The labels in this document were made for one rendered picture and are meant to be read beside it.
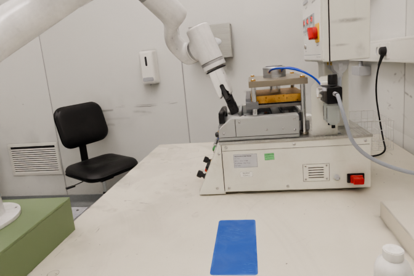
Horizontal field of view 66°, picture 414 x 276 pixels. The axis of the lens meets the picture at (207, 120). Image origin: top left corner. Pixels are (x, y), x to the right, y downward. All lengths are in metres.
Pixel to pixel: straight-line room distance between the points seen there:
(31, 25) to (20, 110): 2.42
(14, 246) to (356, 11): 1.03
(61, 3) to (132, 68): 1.86
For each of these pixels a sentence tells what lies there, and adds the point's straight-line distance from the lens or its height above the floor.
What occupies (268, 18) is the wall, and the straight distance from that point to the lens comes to 2.55.
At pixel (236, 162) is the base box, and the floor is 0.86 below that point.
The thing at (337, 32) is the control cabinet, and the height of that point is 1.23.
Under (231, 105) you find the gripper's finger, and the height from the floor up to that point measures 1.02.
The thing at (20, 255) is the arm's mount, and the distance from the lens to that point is 0.86.
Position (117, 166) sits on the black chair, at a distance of 2.48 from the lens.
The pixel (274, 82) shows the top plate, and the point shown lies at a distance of 1.02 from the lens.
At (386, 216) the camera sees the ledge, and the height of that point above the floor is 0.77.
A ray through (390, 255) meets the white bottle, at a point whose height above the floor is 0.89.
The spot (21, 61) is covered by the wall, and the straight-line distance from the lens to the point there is 3.23.
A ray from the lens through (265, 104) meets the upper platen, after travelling 1.06.
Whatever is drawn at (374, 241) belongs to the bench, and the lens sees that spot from 0.87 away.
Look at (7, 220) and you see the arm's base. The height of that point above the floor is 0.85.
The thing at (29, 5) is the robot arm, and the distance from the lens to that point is 0.92.
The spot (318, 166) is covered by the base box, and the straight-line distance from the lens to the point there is 1.06.
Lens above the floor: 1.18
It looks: 10 degrees down
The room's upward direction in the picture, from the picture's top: 5 degrees counter-clockwise
